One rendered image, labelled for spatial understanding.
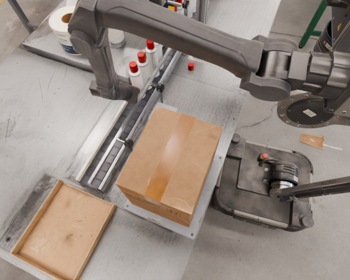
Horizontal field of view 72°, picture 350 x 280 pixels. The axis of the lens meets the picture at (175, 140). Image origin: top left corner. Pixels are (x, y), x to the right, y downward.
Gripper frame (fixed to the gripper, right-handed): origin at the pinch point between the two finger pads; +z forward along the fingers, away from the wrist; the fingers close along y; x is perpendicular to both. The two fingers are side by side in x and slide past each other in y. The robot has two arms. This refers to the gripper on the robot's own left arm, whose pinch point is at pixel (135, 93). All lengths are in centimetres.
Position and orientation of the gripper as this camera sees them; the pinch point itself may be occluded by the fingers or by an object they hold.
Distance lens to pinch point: 112.2
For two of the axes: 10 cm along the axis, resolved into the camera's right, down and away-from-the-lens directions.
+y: -9.2, -3.4, 1.8
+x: -2.9, 9.3, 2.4
